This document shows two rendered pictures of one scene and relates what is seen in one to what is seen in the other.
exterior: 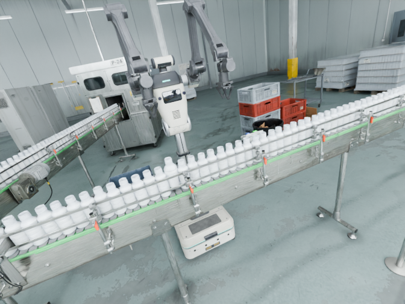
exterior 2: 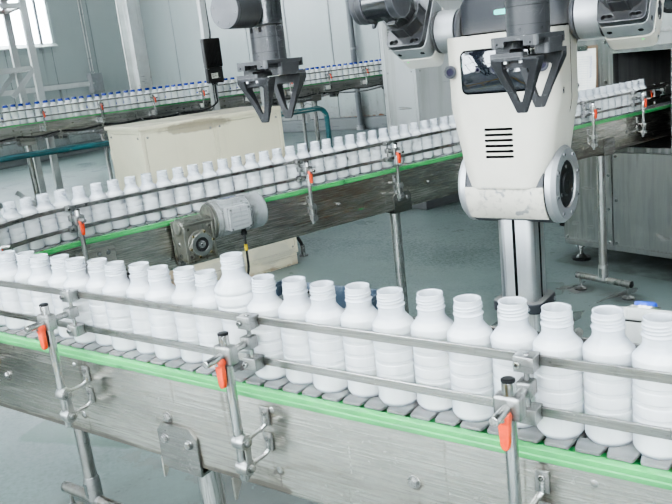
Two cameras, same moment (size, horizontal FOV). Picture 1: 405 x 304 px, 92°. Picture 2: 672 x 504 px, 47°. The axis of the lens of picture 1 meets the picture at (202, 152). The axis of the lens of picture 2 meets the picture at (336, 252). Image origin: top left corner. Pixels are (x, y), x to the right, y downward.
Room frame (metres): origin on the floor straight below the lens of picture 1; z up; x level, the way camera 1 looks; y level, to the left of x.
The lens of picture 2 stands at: (0.36, -0.89, 1.49)
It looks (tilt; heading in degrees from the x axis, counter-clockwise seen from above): 14 degrees down; 55
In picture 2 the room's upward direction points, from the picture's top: 7 degrees counter-clockwise
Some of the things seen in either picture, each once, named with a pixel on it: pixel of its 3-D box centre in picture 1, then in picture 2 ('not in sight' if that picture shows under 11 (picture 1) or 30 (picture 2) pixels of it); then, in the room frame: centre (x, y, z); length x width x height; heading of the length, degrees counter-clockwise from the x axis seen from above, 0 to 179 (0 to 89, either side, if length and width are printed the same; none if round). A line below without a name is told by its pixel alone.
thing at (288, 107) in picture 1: (286, 107); not in sight; (3.71, -1.77, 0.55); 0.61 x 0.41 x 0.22; 111
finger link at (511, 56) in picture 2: (226, 91); (524, 76); (1.19, -0.21, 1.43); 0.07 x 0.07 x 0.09; 17
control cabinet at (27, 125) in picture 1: (27, 124); (432, 101); (5.55, 4.53, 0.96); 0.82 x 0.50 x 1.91; 0
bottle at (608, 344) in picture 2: (263, 145); (609, 374); (1.11, -0.38, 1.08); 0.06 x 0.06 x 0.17
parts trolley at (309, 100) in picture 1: (301, 91); not in sight; (5.16, -2.87, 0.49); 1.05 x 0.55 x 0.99; 108
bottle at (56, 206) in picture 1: (62, 217); (46, 294); (0.76, 0.69, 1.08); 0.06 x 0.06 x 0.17
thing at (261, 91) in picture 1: (258, 92); not in sight; (3.39, -1.13, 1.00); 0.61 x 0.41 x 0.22; 115
